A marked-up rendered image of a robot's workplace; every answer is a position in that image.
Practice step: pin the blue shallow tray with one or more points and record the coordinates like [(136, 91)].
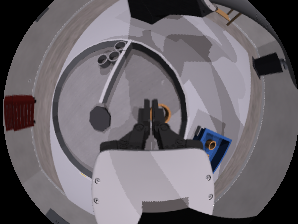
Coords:
[(217, 154)]

